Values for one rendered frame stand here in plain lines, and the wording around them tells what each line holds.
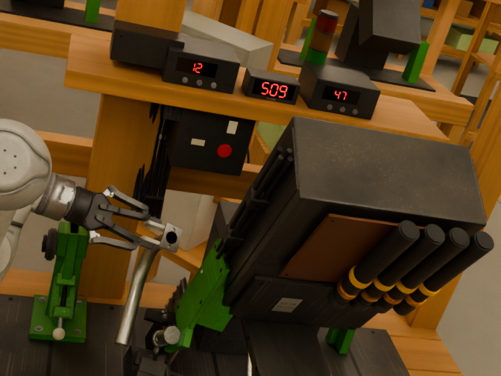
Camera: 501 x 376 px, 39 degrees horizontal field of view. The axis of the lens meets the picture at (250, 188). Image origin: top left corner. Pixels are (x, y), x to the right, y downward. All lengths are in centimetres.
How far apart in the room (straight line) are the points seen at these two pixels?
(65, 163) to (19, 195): 98
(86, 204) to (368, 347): 94
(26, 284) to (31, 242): 175
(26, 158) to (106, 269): 108
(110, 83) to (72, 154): 35
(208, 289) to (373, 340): 71
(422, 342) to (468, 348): 179
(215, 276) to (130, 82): 44
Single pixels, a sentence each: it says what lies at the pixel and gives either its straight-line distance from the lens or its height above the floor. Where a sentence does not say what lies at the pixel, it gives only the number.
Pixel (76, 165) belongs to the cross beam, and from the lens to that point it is 181.
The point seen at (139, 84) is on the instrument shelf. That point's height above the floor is 154.
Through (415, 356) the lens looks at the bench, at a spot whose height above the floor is 88.
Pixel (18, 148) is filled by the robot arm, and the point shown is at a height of 168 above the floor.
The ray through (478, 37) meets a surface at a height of 98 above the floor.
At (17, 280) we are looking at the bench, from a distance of 195.
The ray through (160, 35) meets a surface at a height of 163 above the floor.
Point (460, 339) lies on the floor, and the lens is 399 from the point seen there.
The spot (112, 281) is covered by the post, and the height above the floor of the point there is 94.
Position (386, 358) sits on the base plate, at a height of 90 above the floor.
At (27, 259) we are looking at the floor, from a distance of 356.
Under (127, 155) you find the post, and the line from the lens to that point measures 170.
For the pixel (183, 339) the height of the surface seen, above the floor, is 109.
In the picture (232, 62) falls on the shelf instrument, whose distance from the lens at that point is 154.
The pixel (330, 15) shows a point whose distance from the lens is 168.
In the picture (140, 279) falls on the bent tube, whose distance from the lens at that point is 162.
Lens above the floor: 205
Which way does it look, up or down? 26 degrees down
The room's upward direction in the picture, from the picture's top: 16 degrees clockwise
